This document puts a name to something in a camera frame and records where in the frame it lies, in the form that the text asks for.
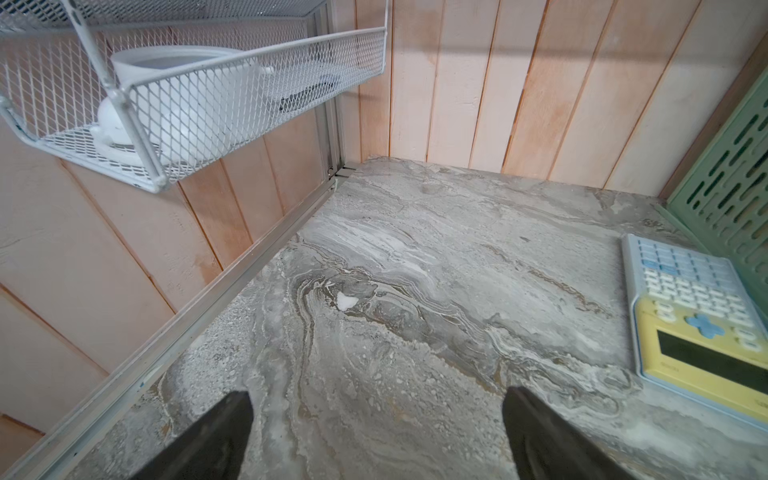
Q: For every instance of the white wire wall shelf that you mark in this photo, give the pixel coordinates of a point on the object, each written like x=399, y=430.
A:
x=61, y=95

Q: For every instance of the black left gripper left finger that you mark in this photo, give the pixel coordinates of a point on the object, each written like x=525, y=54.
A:
x=213, y=447

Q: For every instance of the yellow blue calculator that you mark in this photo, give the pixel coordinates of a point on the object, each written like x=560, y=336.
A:
x=695, y=330

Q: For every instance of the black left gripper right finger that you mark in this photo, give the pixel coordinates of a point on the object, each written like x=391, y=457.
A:
x=546, y=446

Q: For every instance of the green file organizer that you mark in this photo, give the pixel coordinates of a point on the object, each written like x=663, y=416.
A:
x=721, y=204

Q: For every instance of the white ceramic cup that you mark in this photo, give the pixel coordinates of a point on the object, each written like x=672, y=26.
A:
x=197, y=116

